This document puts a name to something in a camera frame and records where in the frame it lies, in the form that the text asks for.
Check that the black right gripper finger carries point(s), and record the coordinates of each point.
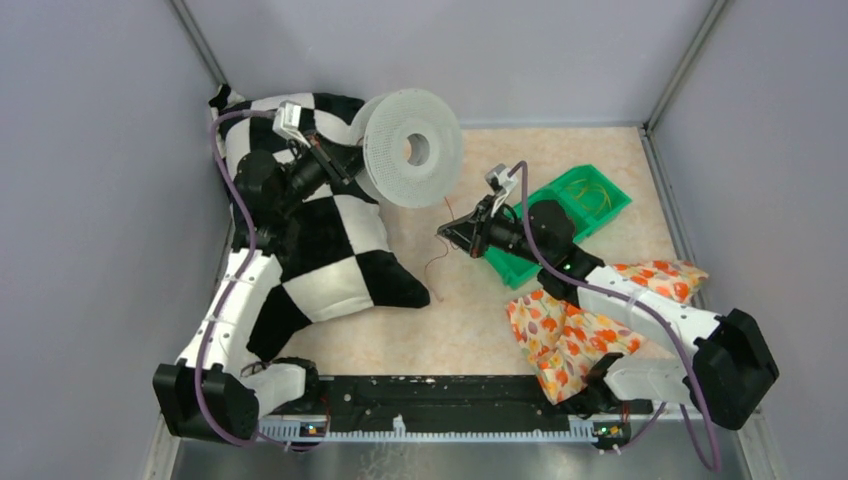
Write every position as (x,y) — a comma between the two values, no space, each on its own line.
(467,243)
(462,228)

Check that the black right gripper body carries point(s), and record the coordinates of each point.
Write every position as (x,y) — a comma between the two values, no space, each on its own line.
(500,231)

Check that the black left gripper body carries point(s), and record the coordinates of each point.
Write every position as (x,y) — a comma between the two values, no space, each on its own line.
(315,166)

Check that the grey perforated cable spool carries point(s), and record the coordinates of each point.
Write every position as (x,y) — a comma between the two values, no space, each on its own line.
(412,148)

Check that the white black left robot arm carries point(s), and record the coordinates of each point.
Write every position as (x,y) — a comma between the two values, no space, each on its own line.
(217,390)

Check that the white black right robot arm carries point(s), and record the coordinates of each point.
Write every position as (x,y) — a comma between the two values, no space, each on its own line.
(721,364)

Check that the black white checkered pillow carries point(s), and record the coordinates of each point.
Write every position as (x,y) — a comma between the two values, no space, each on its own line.
(338,261)

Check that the floral orange cloth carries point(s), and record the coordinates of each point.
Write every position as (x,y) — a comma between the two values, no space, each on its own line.
(562,342)

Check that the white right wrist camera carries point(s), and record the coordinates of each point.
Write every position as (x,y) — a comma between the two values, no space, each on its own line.
(502,180)

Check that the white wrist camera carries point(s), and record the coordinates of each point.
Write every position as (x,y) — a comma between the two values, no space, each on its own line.
(502,180)
(286,123)

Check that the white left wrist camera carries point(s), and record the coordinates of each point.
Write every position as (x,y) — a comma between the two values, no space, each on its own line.
(286,123)

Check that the green plastic bin with yellow wire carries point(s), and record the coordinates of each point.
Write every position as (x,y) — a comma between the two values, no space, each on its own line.
(588,198)

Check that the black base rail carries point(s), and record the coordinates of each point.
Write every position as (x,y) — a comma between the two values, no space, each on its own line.
(453,405)

